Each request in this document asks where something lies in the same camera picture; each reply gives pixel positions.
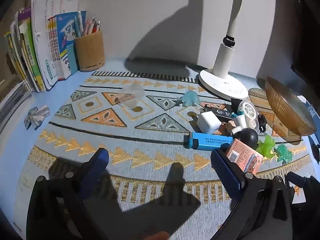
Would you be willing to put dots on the blue and white pen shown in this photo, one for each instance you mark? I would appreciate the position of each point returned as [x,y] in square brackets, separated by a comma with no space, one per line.
[79,23]

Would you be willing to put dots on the patterned woven mat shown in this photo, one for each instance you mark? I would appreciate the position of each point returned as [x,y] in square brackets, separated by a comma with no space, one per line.
[125,140]

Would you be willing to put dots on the dark green dinosaur toy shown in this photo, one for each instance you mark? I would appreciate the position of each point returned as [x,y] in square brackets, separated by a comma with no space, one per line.
[283,153]

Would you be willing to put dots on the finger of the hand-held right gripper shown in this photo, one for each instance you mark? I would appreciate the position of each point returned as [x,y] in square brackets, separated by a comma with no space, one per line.
[295,178]

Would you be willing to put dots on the white desk lamp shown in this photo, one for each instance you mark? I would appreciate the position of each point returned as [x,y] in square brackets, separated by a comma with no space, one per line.
[222,80]

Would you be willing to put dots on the bright green dinosaur toy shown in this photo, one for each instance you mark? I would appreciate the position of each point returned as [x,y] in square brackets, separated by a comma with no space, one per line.
[266,147]

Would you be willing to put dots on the white correction tape dispenser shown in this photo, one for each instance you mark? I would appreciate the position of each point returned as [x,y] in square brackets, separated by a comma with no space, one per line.
[250,115]

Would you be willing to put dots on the wooden pen holder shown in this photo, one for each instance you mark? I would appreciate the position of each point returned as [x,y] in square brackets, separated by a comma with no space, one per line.
[90,52]

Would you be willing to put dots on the pink pen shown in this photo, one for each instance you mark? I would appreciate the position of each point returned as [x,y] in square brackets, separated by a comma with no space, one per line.
[87,27]

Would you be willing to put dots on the amber glass bowl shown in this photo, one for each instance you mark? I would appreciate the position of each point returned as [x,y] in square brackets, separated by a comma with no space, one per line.
[287,107]

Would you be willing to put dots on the black binder clip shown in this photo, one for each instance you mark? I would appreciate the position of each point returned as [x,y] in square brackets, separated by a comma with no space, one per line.
[235,103]

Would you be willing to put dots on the small wooden block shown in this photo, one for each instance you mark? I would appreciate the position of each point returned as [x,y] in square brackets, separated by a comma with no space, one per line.
[231,126]

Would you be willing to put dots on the row of books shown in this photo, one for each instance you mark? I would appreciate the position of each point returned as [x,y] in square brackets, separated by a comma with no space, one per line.
[42,47]

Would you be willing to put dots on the black ball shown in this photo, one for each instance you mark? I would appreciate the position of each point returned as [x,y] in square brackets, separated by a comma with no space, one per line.
[246,137]

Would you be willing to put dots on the white charger cube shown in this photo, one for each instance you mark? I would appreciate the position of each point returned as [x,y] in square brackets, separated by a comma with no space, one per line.
[207,122]

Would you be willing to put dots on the black rectangular case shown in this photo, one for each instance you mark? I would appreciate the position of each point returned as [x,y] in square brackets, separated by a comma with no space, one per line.
[220,112]

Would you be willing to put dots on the small black toy figure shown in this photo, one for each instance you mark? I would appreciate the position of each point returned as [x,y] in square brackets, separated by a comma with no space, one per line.
[262,123]

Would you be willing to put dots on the black monitor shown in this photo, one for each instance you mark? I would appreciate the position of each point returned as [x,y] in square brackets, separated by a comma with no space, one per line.
[306,42]

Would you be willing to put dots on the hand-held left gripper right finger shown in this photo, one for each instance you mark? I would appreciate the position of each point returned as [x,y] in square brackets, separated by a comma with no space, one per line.
[226,175]

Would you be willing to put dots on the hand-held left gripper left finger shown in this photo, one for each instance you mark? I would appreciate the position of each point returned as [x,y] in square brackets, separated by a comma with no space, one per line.
[96,167]

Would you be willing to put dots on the red pen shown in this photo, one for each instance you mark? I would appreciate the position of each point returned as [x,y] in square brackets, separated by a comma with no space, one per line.
[96,26]

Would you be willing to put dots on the clear plastic cup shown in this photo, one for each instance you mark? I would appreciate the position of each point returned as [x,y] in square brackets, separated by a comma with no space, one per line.
[131,96]

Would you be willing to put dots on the blue rectangular box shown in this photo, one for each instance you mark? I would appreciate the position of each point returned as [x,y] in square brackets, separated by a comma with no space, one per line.
[207,141]

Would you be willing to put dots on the light blue dinosaur toy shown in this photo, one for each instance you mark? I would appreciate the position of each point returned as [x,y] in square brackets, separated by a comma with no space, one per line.
[190,99]

